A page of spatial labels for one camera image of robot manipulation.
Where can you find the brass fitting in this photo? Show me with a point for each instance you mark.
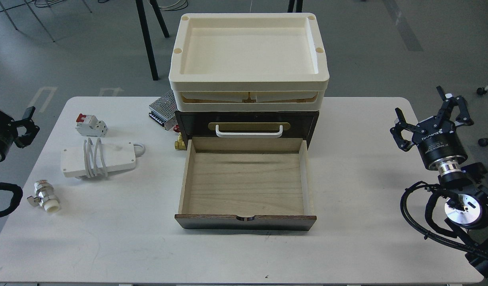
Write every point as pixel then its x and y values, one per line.
pixel 179 143

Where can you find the dark wooden cabinet body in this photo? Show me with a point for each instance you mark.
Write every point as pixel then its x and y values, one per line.
pixel 200 127

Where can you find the chair legs background left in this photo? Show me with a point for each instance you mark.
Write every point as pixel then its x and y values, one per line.
pixel 24 15

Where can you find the metal valve with white cap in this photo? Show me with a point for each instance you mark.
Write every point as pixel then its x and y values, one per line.
pixel 44 197

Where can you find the white red circuit breaker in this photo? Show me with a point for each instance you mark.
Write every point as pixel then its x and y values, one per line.
pixel 89 125

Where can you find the perforated metal power supply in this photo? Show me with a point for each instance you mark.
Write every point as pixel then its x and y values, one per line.
pixel 163 110

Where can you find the cream plastic tray cabinet top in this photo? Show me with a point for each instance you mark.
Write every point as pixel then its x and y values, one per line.
pixel 271 62

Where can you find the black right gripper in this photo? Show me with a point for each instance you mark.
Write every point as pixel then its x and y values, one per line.
pixel 438 145

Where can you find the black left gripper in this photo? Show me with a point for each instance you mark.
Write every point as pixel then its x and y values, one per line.
pixel 9 135

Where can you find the open wooden drawer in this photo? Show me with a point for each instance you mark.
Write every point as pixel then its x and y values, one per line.
pixel 246 184

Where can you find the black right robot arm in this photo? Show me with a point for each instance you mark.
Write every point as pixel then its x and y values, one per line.
pixel 459 201

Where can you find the white power strip with cable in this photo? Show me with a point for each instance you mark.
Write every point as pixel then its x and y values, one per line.
pixel 96 159

